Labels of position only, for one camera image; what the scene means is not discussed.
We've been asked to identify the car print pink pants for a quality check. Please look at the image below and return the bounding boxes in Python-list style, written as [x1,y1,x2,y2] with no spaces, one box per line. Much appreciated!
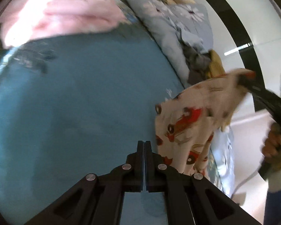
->
[155,69,255,177]

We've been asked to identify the pink fluffy folded garment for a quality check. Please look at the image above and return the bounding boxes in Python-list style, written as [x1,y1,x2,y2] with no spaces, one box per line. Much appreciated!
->
[0,0,127,49]

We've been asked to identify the dark grey garment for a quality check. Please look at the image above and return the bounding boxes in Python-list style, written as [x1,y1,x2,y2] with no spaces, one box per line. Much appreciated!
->
[183,46,211,85]

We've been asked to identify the grey floral duvet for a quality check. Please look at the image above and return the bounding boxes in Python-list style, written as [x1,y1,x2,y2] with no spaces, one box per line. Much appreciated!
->
[120,0,236,197]

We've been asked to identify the white black wardrobe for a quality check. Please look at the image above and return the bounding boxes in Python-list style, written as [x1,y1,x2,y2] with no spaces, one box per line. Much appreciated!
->
[195,0,281,97]

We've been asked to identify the blue floral bed blanket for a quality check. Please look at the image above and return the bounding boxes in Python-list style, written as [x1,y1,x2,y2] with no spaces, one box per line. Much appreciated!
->
[0,0,216,225]

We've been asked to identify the mustard knit garment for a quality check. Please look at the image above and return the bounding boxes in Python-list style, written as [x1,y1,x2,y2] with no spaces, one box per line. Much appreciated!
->
[205,50,225,79]

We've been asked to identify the person right hand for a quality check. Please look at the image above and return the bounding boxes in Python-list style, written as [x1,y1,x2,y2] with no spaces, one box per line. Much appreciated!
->
[261,122,281,172]

